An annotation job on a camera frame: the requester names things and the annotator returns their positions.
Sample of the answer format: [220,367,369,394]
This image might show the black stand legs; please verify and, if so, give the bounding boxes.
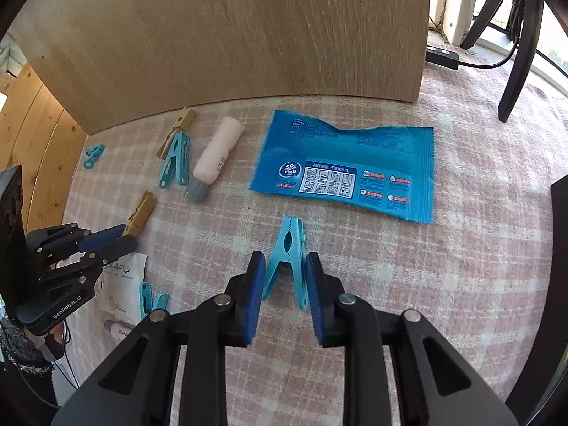
[459,0,544,122]

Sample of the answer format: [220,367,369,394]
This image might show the white window frame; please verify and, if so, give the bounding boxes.
[428,0,482,45]

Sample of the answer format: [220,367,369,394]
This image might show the small white pink tube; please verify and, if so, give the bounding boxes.
[103,318,134,342]

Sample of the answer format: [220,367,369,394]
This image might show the pink plaid blanket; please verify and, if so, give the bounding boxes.
[49,60,568,426]

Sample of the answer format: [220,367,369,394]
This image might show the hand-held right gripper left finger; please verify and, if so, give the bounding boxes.
[51,251,267,426]

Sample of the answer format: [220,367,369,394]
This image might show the black adapter box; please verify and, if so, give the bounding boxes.
[425,45,460,71]

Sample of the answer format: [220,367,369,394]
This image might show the person's left forearm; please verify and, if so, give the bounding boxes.
[0,311,56,409]

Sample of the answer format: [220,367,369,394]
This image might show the wooden board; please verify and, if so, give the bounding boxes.
[24,0,438,135]

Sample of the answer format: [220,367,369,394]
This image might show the teal clothespin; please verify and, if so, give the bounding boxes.
[262,217,309,310]
[158,132,192,189]
[139,281,169,320]

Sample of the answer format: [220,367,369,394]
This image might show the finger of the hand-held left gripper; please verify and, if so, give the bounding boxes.
[38,234,138,288]
[27,224,128,270]

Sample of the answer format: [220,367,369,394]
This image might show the blue wet wipe packet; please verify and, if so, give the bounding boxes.
[248,109,436,225]

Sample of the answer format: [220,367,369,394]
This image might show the wooden clothespin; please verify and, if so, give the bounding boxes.
[155,106,197,158]
[122,191,157,238]

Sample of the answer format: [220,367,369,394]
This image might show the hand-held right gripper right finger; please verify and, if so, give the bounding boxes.
[304,252,520,426]

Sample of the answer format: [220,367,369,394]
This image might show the white paper packet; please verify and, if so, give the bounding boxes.
[95,253,148,320]

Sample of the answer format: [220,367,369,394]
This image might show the pine wood panel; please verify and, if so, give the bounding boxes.
[0,64,87,231]

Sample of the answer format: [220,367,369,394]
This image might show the pink tube grey cap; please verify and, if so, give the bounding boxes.
[185,116,246,202]

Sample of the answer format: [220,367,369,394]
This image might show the small blue clip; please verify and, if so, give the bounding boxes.
[83,143,106,169]

